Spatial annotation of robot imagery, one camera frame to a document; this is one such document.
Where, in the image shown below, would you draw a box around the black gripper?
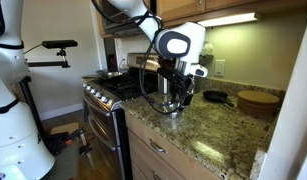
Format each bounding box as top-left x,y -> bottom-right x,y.
157,59 -> 193,107

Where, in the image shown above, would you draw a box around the under-cabinet light fixture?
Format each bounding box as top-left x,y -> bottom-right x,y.
199,12 -> 261,27

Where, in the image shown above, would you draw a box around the black camera on mount arm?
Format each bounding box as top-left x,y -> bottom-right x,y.
23,39 -> 79,69

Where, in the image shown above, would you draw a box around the stacked round wooden boards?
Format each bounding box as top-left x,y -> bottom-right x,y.
237,91 -> 280,116

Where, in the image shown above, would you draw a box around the steel pan on stove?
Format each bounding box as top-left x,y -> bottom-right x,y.
97,69 -> 122,79

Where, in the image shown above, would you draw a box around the white wall outlet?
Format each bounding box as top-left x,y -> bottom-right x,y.
215,60 -> 225,77

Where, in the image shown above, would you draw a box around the upper wooden cabinets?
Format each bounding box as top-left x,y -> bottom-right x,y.
94,0 -> 307,38

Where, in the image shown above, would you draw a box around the white perforated cart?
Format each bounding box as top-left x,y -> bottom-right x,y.
41,140 -> 79,180

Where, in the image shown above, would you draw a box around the stainless gas stove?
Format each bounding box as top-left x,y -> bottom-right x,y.
81,53 -> 144,180

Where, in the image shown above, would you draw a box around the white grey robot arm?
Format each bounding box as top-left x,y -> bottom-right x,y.
0,0 -> 208,180

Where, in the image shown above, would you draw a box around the lower drawer cabinet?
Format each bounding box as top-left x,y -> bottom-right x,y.
126,113 -> 220,180

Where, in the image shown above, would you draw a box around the silver metal bowl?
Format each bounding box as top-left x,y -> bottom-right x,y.
158,101 -> 180,114

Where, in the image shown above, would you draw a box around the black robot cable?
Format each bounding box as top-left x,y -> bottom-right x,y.
90,0 -> 196,116

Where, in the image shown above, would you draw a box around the black cast iron skillet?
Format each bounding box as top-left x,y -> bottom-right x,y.
203,91 -> 234,107

